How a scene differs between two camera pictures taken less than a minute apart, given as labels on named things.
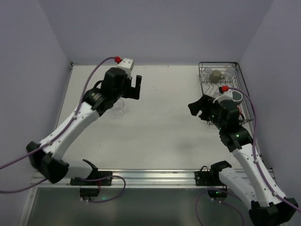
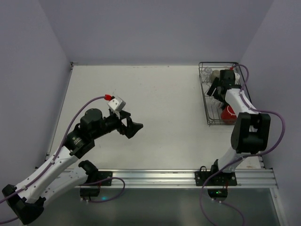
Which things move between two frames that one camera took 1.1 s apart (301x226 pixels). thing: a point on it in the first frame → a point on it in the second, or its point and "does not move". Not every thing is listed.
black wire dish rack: [215, 75] does not move
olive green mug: [216, 76] does not move
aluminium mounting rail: [154, 178] does not move
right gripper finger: [195, 107] → [213, 87]
